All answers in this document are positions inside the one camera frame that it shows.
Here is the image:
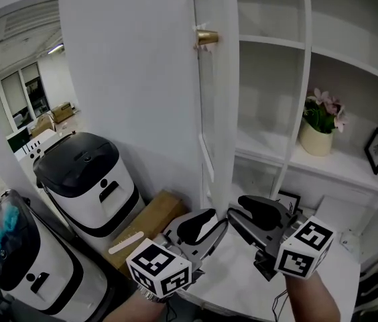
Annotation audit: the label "brass door knob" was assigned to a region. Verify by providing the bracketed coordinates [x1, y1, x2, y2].
[194, 28, 219, 48]

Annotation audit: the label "black deer picture frame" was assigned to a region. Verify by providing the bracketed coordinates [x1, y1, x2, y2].
[275, 190, 302, 214]

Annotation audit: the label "white shelving unit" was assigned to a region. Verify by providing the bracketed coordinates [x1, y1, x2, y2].
[202, 0, 378, 271]

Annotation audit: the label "background printed cardboard box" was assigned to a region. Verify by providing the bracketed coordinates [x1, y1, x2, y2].
[50, 102, 75, 123]

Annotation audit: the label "person's left forearm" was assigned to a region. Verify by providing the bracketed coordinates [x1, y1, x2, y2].
[103, 292, 170, 322]

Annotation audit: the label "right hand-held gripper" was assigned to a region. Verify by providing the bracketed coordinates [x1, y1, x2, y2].
[227, 195, 335, 282]

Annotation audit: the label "white flat board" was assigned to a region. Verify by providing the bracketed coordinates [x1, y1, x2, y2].
[316, 195, 371, 227]

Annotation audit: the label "white machine with dots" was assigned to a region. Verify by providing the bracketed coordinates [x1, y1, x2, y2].
[16, 128, 58, 167]

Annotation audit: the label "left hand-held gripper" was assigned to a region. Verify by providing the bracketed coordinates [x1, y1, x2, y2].
[125, 207, 229, 298]

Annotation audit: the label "person's right forearm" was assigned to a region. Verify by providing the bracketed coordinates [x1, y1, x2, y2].
[284, 272, 342, 322]

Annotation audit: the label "silver wristwatch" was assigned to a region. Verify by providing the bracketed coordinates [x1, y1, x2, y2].
[137, 288, 172, 304]

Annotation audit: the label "white cabinet door ribbed glass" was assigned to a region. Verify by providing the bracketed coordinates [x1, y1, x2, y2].
[190, 0, 241, 221]

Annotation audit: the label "white black delivery robot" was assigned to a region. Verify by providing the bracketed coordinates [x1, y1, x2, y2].
[33, 131, 146, 237]
[0, 189, 109, 317]

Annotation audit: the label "dark green screen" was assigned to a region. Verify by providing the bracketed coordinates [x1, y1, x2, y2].
[7, 127, 31, 152]

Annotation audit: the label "pink flowers in cream pot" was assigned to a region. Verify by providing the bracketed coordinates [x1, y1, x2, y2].
[298, 87, 349, 157]

